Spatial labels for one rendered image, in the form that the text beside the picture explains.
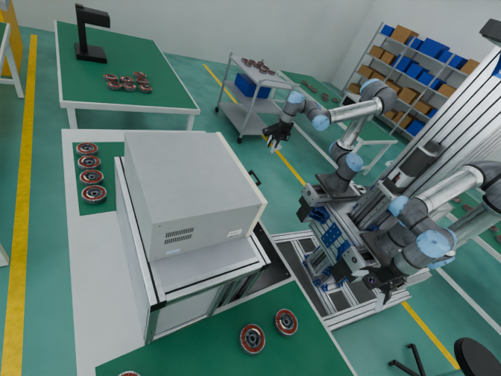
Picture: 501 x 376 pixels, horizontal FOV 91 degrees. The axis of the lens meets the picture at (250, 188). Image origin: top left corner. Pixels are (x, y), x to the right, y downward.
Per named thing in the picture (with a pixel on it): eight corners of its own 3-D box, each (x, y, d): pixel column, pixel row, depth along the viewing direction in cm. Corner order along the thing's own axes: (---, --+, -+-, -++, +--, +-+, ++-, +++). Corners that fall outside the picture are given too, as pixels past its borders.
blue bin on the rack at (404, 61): (399, 69, 644) (408, 57, 625) (411, 74, 623) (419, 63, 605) (391, 66, 621) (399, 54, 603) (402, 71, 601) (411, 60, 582)
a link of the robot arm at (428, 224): (435, 214, 85) (421, 220, 79) (465, 240, 79) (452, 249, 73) (418, 227, 90) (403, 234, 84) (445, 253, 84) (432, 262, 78)
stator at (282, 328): (284, 306, 122) (288, 304, 120) (299, 328, 117) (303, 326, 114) (268, 318, 115) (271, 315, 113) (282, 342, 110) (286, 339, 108)
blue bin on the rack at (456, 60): (445, 63, 564) (452, 54, 550) (462, 71, 540) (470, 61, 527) (437, 60, 542) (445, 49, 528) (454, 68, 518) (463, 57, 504)
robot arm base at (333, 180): (338, 177, 175) (346, 166, 168) (350, 192, 165) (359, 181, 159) (322, 177, 168) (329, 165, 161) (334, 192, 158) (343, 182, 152)
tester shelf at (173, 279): (205, 159, 134) (207, 152, 131) (267, 268, 97) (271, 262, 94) (114, 164, 110) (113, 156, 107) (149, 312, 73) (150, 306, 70)
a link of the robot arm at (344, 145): (333, 167, 162) (381, 86, 126) (324, 153, 173) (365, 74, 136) (349, 168, 166) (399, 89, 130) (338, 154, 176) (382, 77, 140)
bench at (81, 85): (150, 91, 389) (154, 39, 341) (188, 168, 287) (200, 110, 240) (64, 83, 328) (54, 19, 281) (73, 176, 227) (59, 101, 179)
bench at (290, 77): (295, 110, 542) (312, 75, 495) (367, 177, 422) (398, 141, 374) (263, 107, 493) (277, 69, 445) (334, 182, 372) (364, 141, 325)
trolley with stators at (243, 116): (244, 113, 445) (263, 54, 381) (272, 146, 390) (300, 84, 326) (213, 110, 412) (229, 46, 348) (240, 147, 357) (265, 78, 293)
